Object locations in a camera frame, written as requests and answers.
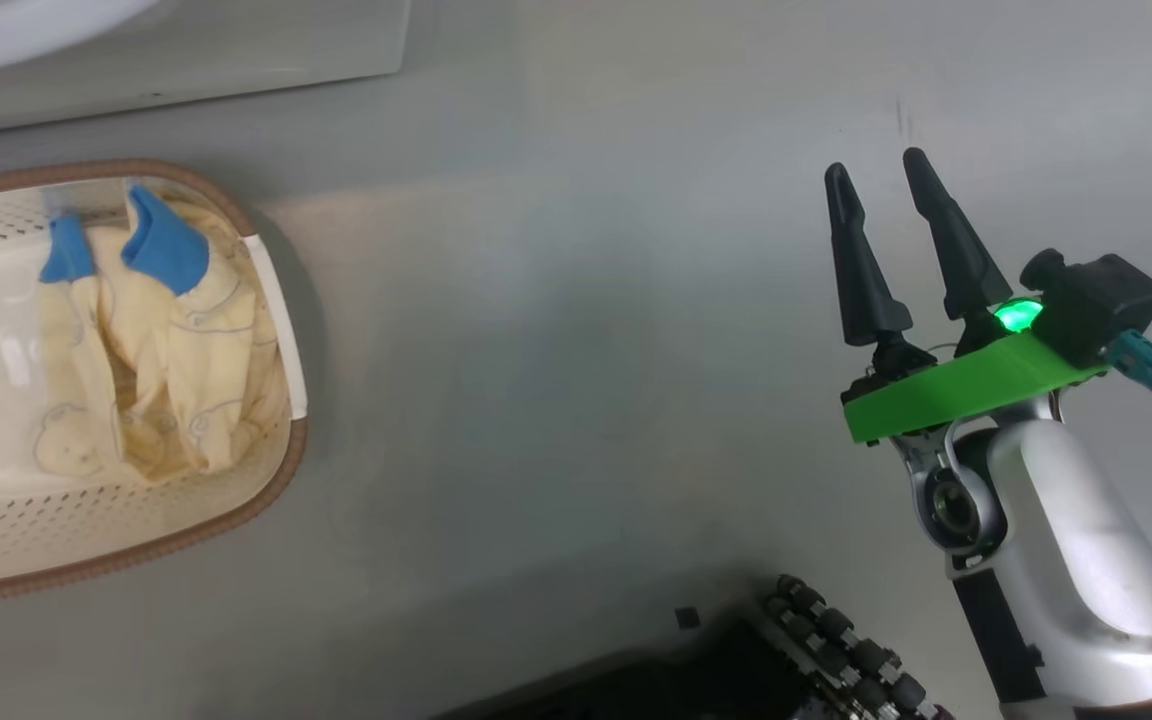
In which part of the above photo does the white front-load washing machine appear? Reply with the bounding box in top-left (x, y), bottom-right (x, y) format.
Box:
top-left (0, 0), bottom-right (412, 139)

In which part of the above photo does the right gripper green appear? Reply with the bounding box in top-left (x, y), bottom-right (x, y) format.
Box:
top-left (824, 147), bottom-right (1107, 446)

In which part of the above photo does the black roller omni wheel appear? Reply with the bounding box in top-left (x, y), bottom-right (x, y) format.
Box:
top-left (756, 573), bottom-right (957, 720)

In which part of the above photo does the cream garment with bear print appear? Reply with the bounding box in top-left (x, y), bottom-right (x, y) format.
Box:
top-left (34, 183), bottom-right (282, 479)

